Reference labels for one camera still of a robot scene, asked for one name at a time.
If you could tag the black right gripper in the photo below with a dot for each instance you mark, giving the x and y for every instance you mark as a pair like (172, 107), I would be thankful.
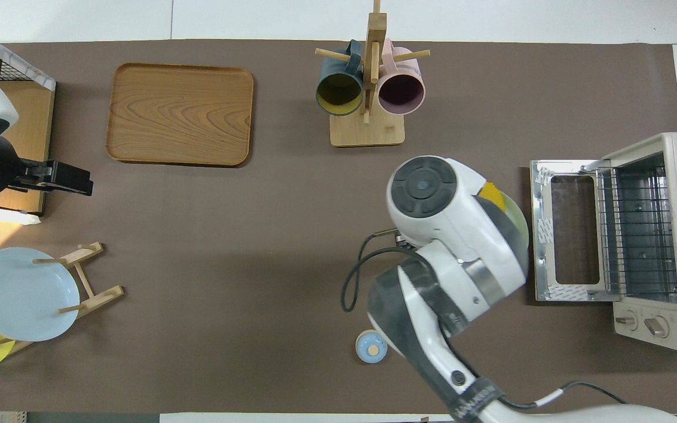
(406, 241)

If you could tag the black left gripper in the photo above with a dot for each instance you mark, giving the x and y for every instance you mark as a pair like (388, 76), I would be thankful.
(36, 177)

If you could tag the yellow corn cob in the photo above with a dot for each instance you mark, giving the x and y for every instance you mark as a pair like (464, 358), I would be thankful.
(491, 194)

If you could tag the pale green plate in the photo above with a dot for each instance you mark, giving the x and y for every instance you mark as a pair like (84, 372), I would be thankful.
(518, 220)

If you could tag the glass oven door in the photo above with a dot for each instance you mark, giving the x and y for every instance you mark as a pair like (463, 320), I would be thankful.
(544, 235)

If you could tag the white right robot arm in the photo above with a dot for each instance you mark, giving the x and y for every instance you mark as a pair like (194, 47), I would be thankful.
(462, 235)

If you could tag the silver oven knob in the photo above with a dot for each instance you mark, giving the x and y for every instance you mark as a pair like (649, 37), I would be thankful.
(657, 326)
(626, 321)

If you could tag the wooden mug tree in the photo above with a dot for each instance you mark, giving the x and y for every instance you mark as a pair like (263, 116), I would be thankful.
(368, 132)

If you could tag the wooden plate rack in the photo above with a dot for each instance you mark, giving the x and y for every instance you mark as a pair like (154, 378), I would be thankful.
(100, 296)

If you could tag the wooden serving tray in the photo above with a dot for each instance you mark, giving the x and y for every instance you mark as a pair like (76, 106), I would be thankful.
(180, 114)

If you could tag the light blue plate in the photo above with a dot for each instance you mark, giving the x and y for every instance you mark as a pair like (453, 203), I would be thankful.
(21, 296)

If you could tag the pink mug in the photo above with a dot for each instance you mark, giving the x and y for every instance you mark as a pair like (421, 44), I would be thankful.
(402, 93)

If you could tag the brown table mat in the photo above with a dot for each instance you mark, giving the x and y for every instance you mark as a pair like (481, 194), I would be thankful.
(256, 264)

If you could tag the dark blue mug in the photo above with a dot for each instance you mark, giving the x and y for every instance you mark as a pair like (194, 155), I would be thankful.
(338, 94)

